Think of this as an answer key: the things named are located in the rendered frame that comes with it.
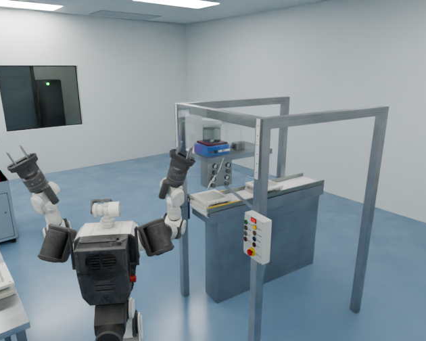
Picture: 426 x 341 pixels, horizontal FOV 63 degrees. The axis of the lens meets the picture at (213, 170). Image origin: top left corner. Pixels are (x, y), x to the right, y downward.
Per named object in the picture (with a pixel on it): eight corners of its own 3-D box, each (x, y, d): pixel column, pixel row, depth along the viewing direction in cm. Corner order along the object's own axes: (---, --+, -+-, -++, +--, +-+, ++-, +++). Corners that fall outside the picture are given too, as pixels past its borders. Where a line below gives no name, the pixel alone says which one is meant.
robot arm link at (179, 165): (190, 165, 152) (182, 187, 159) (199, 157, 160) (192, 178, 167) (166, 152, 155) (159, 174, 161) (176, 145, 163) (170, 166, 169)
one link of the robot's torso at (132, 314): (140, 338, 197) (132, 323, 158) (109, 342, 195) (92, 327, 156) (140, 310, 205) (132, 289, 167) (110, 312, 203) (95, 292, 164)
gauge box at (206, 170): (207, 189, 256) (207, 163, 250) (200, 185, 264) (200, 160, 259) (232, 183, 267) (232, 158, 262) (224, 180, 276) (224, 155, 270)
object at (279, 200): (209, 225, 270) (209, 214, 267) (191, 213, 293) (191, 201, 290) (322, 193, 337) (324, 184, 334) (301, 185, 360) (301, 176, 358)
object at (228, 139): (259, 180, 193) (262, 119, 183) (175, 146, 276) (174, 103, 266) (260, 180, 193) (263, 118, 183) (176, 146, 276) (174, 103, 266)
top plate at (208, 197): (205, 206, 266) (205, 203, 265) (190, 196, 285) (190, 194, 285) (231, 199, 278) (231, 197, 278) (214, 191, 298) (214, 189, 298)
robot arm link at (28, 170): (4, 164, 149) (19, 185, 156) (9, 172, 143) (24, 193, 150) (32, 149, 155) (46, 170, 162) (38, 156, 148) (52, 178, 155)
